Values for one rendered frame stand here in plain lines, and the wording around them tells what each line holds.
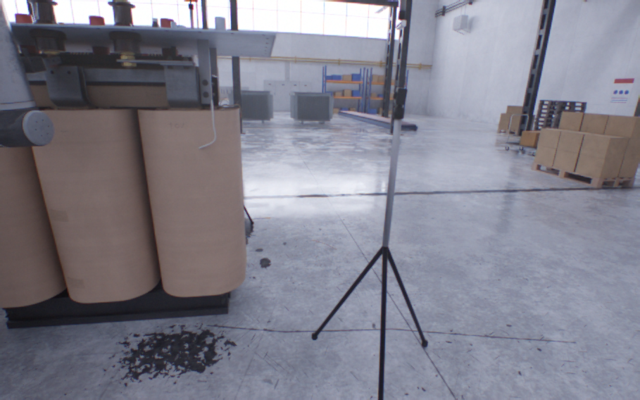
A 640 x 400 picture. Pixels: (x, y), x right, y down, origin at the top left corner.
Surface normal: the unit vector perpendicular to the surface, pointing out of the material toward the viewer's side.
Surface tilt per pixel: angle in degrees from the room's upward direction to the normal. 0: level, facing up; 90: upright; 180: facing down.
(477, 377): 0
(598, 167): 90
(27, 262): 90
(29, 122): 84
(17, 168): 90
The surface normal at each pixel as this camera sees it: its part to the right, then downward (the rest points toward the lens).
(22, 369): 0.03, -0.95
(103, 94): 0.18, 0.31
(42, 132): 1.00, -0.02
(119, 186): 0.73, 0.23
